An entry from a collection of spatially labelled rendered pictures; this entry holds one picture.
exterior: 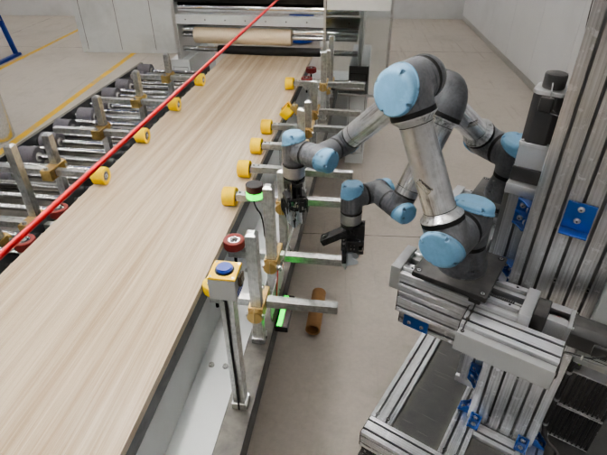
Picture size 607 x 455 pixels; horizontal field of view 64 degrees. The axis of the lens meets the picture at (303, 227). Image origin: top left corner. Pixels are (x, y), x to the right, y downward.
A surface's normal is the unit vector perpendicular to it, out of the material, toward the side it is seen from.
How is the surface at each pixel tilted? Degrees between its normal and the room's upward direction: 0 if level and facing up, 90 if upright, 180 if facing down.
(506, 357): 90
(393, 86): 83
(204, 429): 0
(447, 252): 97
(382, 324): 0
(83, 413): 0
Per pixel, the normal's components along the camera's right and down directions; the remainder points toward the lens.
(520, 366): -0.55, 0.47
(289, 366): 0.00, -0.83
